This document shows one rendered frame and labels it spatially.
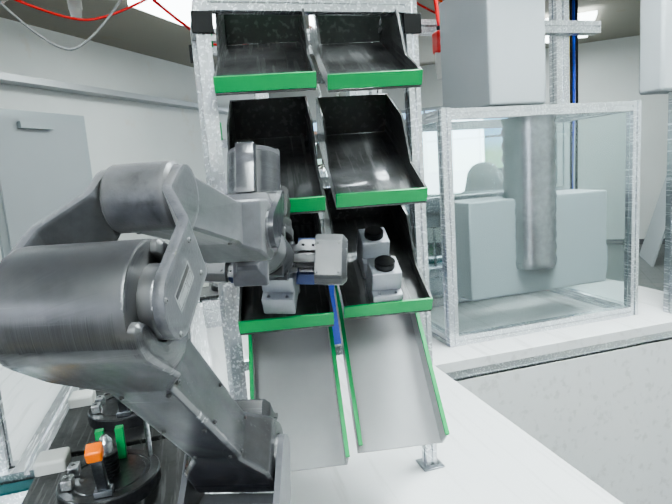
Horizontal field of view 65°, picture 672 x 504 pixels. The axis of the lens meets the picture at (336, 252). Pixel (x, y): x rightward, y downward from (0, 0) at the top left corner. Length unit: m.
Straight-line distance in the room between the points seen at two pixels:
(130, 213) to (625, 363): 1.71
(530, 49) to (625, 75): 7.24
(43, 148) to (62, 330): 5.68
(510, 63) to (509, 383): 0.94
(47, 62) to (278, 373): 5.58
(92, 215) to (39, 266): 0.07
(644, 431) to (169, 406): 1.82
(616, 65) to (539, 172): 7.37
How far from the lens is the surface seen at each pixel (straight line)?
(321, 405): 0.83
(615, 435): 1.95
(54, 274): 0.25
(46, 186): 5.88
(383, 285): 0.76
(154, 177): 0.30
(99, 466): 0.80
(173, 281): 0.24
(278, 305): 0.71
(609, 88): 8.96
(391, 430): 0.84
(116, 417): 1.07
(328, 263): 0.63
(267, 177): 0.55
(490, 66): 1.70
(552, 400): 1.74
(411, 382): 0.87
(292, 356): 0.86
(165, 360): 0.25
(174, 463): 0.91
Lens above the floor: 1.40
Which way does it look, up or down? 9 degrees down
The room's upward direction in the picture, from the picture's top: 4 degrees counter-clockwise
